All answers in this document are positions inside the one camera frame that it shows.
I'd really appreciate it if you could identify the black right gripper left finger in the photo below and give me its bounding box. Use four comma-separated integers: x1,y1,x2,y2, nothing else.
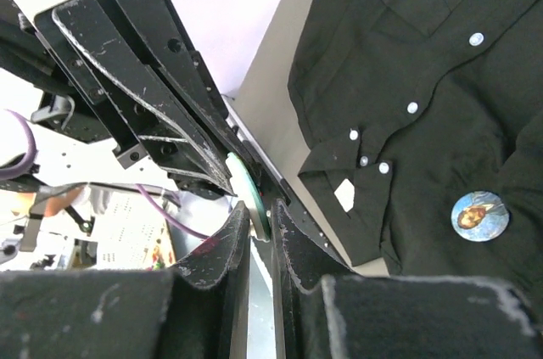
1,203,250,358

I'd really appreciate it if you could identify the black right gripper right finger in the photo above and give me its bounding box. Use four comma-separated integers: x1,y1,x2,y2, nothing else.
271,200,542,358

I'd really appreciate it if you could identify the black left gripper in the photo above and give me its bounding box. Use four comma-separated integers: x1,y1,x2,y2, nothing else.
0,0,298,216

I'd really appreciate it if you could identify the iridescent round brooch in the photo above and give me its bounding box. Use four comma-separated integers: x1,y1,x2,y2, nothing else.
226,153,271,243

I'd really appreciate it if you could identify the black button-up shirt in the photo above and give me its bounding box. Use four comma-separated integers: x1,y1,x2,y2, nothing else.
288,0,542,299

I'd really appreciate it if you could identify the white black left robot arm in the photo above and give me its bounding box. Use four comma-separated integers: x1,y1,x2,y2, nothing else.
1,0,284,199

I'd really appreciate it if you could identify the round portrait brooch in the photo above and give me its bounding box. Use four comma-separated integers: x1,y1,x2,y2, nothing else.
451,191,510,243

